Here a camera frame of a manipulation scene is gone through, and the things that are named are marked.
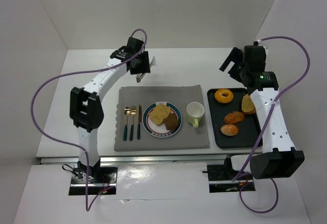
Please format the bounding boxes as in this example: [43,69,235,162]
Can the metal serving tongs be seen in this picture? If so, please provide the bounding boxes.
[135,57,156,83]

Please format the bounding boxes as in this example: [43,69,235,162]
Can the cut bread slice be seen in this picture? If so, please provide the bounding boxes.
[149,104,171,126]
[241,94,256,115]

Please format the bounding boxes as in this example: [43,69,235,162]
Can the dark brown bread piece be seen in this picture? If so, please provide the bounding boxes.
[163,113,179,131]

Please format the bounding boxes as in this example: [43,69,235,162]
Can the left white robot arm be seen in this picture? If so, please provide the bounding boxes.
[69,37,150,178]

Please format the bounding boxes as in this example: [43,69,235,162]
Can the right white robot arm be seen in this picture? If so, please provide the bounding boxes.
[220,45,305,180]

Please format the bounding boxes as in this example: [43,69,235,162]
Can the grey cloth placemat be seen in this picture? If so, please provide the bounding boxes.
[114,85,209,152]

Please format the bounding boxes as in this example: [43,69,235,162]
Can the orange glazed donut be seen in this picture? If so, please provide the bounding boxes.
[214,89,233,104]

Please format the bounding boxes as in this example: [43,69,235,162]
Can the brown glazed bun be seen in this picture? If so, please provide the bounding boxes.
[224,111,244,125]

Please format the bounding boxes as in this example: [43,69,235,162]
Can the white plate green red rim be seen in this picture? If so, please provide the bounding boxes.
[142,102,182,138]

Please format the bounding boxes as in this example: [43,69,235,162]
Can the pale green mug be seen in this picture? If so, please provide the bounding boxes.
[186,102,205,129]

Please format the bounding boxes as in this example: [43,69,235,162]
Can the black baking tray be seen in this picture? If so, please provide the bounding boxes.
[207,88,261,149]

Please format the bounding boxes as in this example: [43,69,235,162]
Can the gold fork green handle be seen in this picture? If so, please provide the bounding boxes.
[129,105,136,141]

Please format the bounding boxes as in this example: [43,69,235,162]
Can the gold knife green handle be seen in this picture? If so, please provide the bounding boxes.
[137,105,143,140]

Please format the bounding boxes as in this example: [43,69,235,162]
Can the gold spoon green handle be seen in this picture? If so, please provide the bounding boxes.
[123,107,131,141]

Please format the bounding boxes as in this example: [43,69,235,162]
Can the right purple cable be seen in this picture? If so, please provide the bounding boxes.
[231,36,311,213]

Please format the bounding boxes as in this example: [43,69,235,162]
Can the purple cable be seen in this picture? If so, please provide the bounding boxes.
[231,36,311,213]
[31,29,149,212]

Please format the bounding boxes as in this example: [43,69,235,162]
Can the aluminium rail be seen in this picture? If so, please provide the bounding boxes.
[40,154,227,165]

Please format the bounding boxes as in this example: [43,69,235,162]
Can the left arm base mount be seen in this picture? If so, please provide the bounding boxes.
[62,164,118,196]

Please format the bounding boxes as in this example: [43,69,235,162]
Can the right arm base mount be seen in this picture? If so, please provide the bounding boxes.
[202,155,255,193]

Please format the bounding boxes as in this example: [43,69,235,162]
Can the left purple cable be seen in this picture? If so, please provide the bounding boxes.
[31,29,149,212]

